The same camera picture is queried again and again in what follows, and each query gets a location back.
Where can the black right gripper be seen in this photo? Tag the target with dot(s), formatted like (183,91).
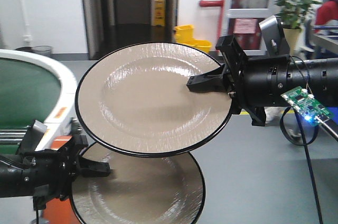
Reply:
(257,80)

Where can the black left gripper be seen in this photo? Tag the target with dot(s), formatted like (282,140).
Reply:
(50,172)

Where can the beige plate black rim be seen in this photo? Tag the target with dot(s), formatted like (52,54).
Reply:
(140,190)
(135,101)

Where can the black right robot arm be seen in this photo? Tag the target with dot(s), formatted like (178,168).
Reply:
(319,77)

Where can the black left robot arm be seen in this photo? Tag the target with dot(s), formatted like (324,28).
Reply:
(12,167)

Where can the white outer conveyor rim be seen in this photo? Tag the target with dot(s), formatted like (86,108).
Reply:
(60,121)

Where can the yellow mop bucket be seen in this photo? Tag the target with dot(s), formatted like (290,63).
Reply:
(184,34)

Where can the yellow wet floor sign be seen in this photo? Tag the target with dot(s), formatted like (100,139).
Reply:
(159,13)

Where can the green conveyor belt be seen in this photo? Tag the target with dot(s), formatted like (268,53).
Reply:
(28,92)

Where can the green circuit board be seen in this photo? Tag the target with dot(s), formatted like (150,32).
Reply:
(305,104)

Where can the green potted plant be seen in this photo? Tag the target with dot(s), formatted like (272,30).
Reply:
(293,14)

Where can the mesh waste bin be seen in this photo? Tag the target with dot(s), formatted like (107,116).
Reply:
(44,50)

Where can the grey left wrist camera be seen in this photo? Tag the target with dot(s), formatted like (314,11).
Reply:
(32,137)

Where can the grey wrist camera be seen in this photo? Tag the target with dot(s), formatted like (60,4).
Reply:
(32,137)
(274,37)

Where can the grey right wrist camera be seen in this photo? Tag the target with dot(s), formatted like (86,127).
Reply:
(274,37)

